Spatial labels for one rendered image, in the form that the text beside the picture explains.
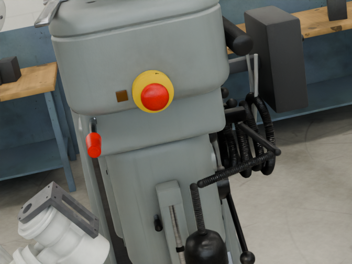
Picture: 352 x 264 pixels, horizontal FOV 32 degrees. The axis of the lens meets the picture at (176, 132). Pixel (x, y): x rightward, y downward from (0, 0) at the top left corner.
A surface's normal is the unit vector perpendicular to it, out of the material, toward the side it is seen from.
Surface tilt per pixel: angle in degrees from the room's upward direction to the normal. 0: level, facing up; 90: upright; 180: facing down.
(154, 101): 94
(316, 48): 90
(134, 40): 90
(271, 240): 0
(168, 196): 90
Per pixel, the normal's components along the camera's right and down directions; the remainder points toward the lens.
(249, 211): -0.17, -0.92
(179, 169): 0.15, 0.33
